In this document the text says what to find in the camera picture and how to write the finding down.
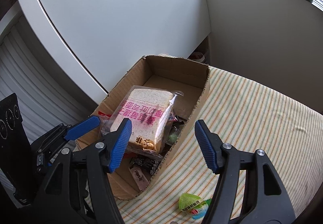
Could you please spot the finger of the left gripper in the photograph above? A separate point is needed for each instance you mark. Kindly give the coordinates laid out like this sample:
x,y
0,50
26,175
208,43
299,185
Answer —
x,y
82,128

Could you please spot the pink small snack packet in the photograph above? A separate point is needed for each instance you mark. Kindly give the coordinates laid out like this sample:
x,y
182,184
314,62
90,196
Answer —
x,y
139,177

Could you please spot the white cabinet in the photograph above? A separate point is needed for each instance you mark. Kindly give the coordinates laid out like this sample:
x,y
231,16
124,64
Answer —
x,y
96,41

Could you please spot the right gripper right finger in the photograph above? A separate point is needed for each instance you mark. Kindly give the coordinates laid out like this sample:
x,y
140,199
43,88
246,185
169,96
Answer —
x,y
265,197

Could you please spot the Snickers bar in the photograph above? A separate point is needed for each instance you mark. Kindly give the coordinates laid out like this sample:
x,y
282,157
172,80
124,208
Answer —
x,y
175,123
147,164

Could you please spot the dark cake red-sealed bag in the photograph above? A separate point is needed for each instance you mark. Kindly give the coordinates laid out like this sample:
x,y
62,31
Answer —
x,y
104,122

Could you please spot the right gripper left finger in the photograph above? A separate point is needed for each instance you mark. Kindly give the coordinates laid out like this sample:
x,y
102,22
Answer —
x,y
76,188

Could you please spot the green square candy packet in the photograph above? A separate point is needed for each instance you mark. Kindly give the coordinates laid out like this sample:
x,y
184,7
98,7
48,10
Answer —
x,y
208,201

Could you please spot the brown cardboard box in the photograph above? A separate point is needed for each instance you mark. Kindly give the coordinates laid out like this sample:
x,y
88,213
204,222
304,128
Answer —
x,y
160,72

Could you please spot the green clear-wrapped candy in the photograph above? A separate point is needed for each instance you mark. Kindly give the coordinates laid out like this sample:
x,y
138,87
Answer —
x,y
172,138

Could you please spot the green jelly cup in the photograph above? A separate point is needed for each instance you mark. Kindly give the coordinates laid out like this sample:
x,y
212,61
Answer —
x,y
193,205

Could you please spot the bagged sliced bread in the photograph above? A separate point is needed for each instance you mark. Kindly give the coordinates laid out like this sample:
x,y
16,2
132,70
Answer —
x,y
149,110

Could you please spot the striped yellow tablecloth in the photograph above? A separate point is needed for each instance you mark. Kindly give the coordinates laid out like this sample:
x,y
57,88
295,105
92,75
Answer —
x,y
249,116

